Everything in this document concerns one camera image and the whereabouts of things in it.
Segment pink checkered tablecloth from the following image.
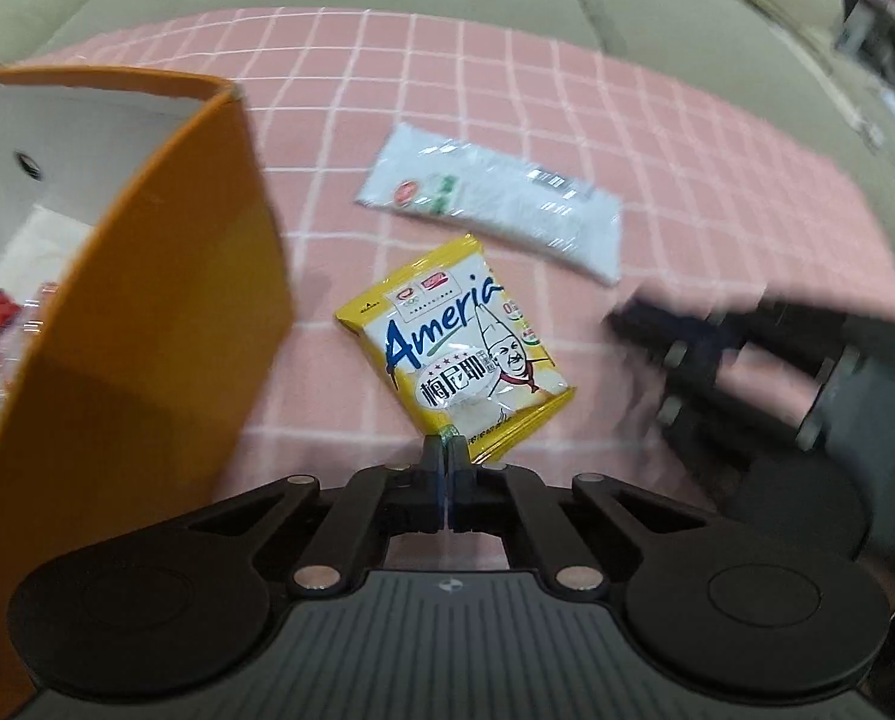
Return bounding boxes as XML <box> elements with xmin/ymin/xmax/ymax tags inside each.
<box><xmin>11</xmin><ymin>7</ymin><xmax>895</xmax><ymax>616</ymax></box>

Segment yellow America snack bag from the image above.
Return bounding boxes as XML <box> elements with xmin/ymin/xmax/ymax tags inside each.
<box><xmin>335</xmin><ymin>234</ymin><xmax>575</xmax><ymax>465</ymax></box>

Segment clear pack white balls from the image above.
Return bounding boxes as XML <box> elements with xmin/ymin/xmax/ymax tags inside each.
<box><xmin>356</xmin><ymin>124</ymin><xmax>621</xmax><ymax>284</ymax></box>

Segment orange cardboard box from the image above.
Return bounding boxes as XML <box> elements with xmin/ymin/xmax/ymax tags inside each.
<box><xmin>0</xmin><ymin>67</ymin><xmax>293</xmax><ymax>718</ymax></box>

